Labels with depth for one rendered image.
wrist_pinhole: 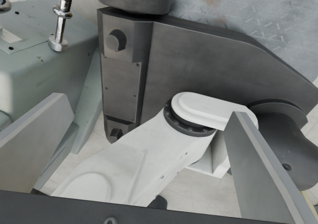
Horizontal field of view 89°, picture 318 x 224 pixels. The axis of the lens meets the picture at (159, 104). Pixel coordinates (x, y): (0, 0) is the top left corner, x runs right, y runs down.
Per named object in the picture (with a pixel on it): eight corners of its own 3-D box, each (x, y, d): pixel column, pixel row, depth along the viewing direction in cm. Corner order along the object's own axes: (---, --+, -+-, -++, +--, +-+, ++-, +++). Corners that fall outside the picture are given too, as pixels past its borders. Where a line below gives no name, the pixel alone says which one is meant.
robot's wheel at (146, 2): (177, -9, 50) (165, -7, 35) (173, 10, 53) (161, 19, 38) (116, -22, 52) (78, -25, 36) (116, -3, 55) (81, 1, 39)
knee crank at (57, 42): (63, -17, 51) (49, -17, 46) (81, -5, 52) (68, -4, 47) (55, 43, 64) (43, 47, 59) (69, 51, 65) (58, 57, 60)
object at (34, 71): (55, -5, 87) (-121, 4, 40) (108, 30, 92) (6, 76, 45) (43, 95, 135) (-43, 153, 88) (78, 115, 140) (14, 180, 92)
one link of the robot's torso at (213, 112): (252, 102, 43) (268, 138, 32) (222, 148, 55) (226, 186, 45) (176, 82, 44) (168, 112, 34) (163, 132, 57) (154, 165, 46)
